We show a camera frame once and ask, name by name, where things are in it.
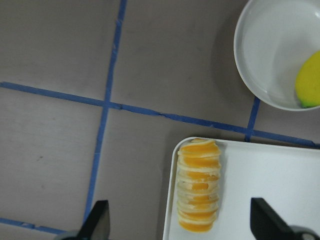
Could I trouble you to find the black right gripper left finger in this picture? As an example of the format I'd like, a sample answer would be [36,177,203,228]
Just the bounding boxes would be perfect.
[53,199,111,240]

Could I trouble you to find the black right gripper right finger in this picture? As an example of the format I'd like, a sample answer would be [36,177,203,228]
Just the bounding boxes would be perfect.
[250,197,320,240]

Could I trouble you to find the orange striped bread roll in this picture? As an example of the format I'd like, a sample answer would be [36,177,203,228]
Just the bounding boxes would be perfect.
[176,138,221,233]

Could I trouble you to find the white plate with lemon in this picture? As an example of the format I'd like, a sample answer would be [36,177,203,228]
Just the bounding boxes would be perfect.
[233,0,320,112]

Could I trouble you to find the white rectangular tray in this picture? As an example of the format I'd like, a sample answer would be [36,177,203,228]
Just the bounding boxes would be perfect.
[162,139,320,240]

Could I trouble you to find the yellow lemon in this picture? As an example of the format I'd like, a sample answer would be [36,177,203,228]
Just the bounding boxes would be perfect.
[295,51,320,108]

